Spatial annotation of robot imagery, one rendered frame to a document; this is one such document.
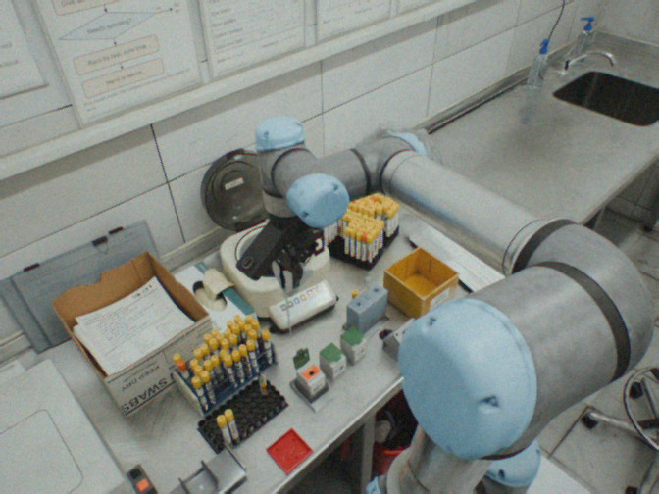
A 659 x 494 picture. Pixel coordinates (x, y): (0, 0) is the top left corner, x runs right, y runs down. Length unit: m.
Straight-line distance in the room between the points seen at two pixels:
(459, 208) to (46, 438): 0.65
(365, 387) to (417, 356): 0.73
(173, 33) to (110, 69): 0.15
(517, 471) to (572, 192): 1.17
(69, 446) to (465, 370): 0.61
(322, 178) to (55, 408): 0.53
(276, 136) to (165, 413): 0.68
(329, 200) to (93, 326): 0.78
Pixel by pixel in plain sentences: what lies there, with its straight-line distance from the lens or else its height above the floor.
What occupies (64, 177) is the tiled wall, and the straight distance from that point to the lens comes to 1.23.
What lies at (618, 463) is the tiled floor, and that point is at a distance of 2.28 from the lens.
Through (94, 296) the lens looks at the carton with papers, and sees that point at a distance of 1.33.
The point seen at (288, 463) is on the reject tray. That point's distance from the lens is 1.08.
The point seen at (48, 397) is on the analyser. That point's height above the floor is 1.18.
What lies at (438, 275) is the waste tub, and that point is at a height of 0.93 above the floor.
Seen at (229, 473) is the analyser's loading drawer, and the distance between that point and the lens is 1.04.
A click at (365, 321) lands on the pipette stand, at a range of 1.20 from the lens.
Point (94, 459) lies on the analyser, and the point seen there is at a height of 1.17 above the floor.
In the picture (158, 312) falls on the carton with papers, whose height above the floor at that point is 0.94.
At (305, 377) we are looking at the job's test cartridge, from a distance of 1.08.
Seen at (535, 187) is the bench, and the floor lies 0.88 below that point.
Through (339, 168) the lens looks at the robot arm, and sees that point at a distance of 0.71.
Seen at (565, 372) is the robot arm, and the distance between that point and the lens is 0.42.
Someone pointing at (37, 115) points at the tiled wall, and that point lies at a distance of 1.16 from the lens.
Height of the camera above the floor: 1.85
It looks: 42 degrees down
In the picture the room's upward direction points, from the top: 2 degrees counter-clockwise
